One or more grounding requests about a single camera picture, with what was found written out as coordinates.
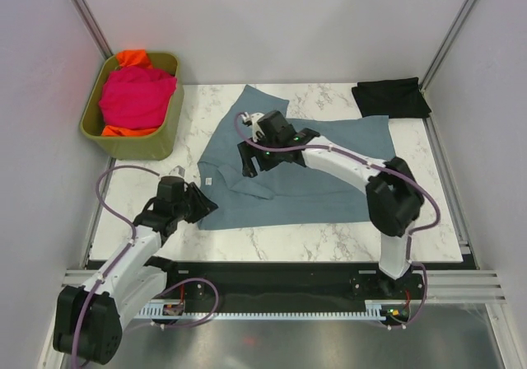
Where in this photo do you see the aluminium frame post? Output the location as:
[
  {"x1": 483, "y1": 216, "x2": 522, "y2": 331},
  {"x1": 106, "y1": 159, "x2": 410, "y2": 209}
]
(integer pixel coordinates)
[
  {"x1": 70, "y1": 0, "x2": 114, "y2": 58},
  {"x1": 419, "y1": 0, "x2": 479, "y2": 93}
]

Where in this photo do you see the right aluminium frame post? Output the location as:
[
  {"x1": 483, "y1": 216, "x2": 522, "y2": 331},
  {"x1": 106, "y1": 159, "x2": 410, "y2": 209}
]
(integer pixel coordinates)
[{"x1": 419, "y1": 0, "x2": 479, "y2": 93}]

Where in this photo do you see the orange t-shirt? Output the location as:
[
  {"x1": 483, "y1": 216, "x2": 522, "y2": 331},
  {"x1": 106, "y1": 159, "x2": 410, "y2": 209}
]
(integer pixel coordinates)
[{"x1": 100, "y1": 49, "x2": 160, "y2": 138}]

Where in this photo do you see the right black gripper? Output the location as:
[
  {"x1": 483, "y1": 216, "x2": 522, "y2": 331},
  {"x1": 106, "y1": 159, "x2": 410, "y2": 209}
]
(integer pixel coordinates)
[{"x1": 238, "y1": 133, "x2": 283, "y2": 178}]

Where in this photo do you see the magenta t-shirt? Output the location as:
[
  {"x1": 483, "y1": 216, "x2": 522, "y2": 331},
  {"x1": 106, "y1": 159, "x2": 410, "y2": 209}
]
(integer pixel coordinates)
[{"x1": 99, "y1": 66, "x2": 177, "y2": 137}]

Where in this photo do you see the aluminium extrusion rail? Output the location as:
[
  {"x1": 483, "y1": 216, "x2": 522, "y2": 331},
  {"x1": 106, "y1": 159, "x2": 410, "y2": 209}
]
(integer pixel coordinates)
[{"x1": 57, "y1": 266, "x2": 510, "y2": 304}]

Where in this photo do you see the folded black t-shirt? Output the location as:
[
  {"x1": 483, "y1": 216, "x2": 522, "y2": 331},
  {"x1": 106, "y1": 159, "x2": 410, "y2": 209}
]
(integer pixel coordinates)
[{"x1": 352, "y1": 77, "x2": 431, "y2": 119}]

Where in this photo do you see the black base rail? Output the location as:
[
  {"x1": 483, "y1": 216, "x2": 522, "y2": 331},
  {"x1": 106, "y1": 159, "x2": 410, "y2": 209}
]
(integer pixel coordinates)
[{"x1": 156, "y1": 261, "x2": 437, "y2": 315}]

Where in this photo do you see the blue-grey t-shirt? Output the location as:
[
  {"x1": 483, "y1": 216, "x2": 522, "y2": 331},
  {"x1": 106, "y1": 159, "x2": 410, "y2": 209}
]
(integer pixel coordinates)
[{"x1": 198, "y1": 86, "x2": 369, "y2": 231}]

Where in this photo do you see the white slotted cable duct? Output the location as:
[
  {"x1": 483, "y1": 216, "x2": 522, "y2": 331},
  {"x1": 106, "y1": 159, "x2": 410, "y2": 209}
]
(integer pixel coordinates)
[{"x1": 133, "y1": 300, "x2": 415, "y2": 329}]

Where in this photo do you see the olive green plastic bin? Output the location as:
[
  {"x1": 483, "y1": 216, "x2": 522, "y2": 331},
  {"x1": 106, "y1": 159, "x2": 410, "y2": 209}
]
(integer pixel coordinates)
[{"x1": 80, "y1": 50, "x2": 184, "y2": 161}]

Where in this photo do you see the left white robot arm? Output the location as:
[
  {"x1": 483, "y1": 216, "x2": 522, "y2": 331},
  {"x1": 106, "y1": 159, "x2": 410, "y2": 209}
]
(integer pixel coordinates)
[{"x1": 53, "y1": 176, "x2": 218, "y2": 368}]

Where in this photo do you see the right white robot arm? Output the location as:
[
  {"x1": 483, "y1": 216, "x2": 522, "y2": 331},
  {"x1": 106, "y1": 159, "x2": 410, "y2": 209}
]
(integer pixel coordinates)
[{"x1": 237, "y1": 136, "x2": 424, "y2": 298}]

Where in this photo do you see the left aluminium frame post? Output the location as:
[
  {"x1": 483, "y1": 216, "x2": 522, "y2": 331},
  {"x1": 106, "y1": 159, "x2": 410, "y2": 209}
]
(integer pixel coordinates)
[{"x1": 70, "y1": 0, "x2": 114, "y2": 58}]

